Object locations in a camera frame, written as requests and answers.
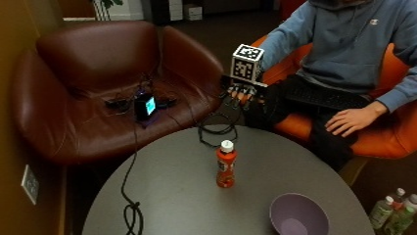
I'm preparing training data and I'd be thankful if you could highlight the white marker cube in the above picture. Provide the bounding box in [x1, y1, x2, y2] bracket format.
[229, 43, 266, 84]

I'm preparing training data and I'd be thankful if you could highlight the black keyboard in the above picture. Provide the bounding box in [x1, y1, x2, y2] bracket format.
[282, 81, 373, 111]

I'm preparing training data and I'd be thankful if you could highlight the orange chair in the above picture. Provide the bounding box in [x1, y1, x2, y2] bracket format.
[250, 33, 417, 160]

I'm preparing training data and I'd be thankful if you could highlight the black device with lit screen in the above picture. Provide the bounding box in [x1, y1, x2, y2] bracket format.
[133, 92, 157, 122]

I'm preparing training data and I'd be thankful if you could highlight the orange bottle with white cap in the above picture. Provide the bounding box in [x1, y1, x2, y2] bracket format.
[214, 139, 238, 189]

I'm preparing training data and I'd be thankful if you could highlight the the person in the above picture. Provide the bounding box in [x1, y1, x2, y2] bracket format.
[242, 0, 417, 172]

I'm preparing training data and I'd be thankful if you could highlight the bottle with red label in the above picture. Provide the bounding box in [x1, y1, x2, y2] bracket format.
[387, 187, 407, 211]

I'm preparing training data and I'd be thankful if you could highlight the clear bottle with green label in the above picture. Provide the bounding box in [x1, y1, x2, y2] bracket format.
[367, 195, 394, 230]

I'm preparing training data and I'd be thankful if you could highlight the pale bottle with white cap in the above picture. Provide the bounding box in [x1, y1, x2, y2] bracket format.
[402, 193, 417, 213]

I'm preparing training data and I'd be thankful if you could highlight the purple bowl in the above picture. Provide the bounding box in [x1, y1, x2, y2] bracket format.
[267, 192, 330, 235]

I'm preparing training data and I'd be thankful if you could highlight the white cabinet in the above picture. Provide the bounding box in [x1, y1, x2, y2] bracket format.
[165, 0, 185, 22]

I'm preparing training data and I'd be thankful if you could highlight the green bottle with white cap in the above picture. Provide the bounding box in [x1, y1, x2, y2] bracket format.
[382, 205, 417, 235]

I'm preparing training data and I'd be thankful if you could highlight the brown leather armchair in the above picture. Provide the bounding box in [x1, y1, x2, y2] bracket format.
[10, 20, 225, 165]

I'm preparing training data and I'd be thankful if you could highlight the coiled black cable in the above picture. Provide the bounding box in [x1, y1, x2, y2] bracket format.
[197, 112, 239, 149]

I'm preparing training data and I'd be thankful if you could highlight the long black cable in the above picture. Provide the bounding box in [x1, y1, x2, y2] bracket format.
[119, 114, 146, 235]

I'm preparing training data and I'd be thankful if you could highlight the white wall outlet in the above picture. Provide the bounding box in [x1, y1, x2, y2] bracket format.
[19, 164, 39, 207]

